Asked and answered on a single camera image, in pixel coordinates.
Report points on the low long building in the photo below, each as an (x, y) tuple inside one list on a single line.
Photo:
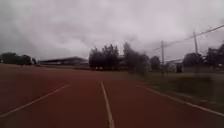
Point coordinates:
[(63, 61)]

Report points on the white painted lane line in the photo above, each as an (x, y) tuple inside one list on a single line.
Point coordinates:
[(181, 101), (33, 101), (107, 106)]

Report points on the small white building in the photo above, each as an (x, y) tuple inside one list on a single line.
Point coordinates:
[(175, 67)]

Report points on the red running track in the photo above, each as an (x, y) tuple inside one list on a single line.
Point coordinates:
[(76, 106)]

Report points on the grass strip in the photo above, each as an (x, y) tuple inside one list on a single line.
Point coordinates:
[(180, 85)]

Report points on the utility pole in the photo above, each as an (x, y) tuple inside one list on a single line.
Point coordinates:
[(195, 43), (162, 56)]

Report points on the clump of dark trees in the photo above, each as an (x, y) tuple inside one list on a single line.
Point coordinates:
[(15, 58), (206, 58), (106, 58)]

